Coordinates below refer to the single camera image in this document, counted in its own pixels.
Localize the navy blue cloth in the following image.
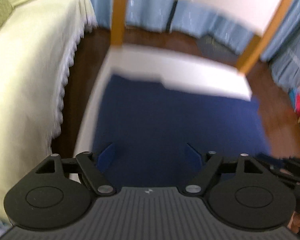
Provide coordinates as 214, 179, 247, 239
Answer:
91, 74, 272, 188

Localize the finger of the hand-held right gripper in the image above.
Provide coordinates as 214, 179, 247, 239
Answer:
257, 154, 300, 183

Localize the sofa with pale green cover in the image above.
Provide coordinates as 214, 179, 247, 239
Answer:
0, 0, 100, 228

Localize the white table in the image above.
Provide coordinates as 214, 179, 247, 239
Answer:
74, 0, 300, 188

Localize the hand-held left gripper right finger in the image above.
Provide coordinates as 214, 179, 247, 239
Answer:
182, 143, 265, 196

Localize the light blue curtain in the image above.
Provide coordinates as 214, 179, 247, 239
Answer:
84, 0, 243, 56
261, 0, 300, 93

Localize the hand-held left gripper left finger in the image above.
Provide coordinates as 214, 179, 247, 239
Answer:
35, 143, 116, 196

